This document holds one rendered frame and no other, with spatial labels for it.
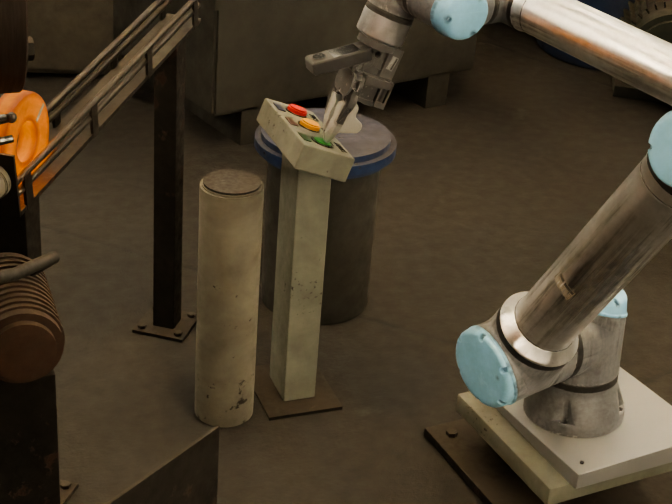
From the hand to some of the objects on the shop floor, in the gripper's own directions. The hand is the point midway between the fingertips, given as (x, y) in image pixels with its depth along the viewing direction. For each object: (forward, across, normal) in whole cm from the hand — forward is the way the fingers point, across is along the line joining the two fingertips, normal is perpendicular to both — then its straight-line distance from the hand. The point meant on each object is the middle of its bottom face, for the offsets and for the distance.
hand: (325, 134), depth 231 cm
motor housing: (+78, -28, +36) cm, 90 cm away
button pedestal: (+58, +7, -21) cm, 62 cm away
